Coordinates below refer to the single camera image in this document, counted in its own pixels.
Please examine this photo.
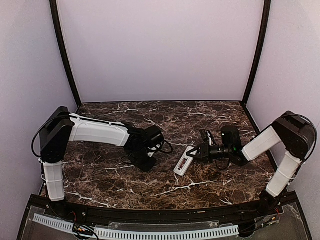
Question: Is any white remote control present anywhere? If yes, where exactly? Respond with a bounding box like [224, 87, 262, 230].
[173, 146, 194, 176]

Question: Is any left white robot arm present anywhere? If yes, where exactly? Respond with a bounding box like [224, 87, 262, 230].
[34, 106, 166, 202]

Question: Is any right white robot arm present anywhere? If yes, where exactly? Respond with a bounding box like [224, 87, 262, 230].
[185, 111, 318, 215]

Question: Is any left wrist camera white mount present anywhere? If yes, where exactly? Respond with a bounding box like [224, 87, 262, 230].
[146, 144, 162, 158]

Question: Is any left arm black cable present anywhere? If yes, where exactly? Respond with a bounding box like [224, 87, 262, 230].
[149, 140, 174, 155]

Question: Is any black front rail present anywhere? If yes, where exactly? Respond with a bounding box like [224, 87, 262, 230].
[56, 202, 261, 225]

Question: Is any centre grey cable duct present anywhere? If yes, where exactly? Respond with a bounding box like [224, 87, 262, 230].
[93, 224, 240, 240]

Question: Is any grey cable duct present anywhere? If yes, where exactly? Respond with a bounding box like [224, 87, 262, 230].
[93, 224, 240, 240]
[32, 213, 74, 234]

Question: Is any left grey cable duct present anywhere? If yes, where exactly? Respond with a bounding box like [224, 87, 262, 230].
[32, 213, 74, 234]

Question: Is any right black frame post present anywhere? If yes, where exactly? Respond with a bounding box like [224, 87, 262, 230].
[241, 0, 272, 106]

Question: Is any black frame post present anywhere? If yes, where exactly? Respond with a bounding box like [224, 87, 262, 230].
[49, 0, 82, 108]
[241, 0, 272, 106]

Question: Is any left black frame post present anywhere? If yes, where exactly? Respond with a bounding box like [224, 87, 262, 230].
[49, 0, 82, 108]

